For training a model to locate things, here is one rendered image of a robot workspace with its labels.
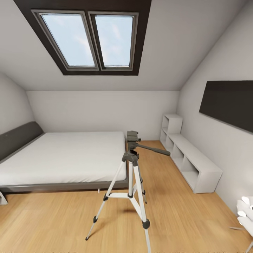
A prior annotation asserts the camera tripod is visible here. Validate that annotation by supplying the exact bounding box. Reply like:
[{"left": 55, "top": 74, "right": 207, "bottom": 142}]
[{"left": 86, "top": 131, "right": 171, "bottom": 253}]

